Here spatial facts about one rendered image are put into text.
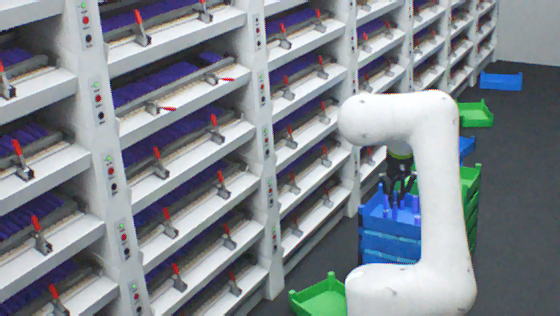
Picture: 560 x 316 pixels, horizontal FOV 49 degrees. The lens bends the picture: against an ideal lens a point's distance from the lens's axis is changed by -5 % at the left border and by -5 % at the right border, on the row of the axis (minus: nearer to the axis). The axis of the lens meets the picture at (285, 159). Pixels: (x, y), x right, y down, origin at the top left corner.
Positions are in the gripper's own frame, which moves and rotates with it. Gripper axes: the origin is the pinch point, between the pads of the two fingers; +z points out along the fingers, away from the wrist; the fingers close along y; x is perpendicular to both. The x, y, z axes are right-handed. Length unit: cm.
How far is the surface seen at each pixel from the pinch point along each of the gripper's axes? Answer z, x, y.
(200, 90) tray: -51, 4, -59
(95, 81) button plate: -81, -23, -77
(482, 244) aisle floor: 51, 12, 43
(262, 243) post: 16.0, -4.3, -46.8
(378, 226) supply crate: 4.0, -8.0, -6.5
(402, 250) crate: 8.8, -15.1, 1.2
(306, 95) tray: -12, 41, -28
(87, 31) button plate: -92, -18, -77
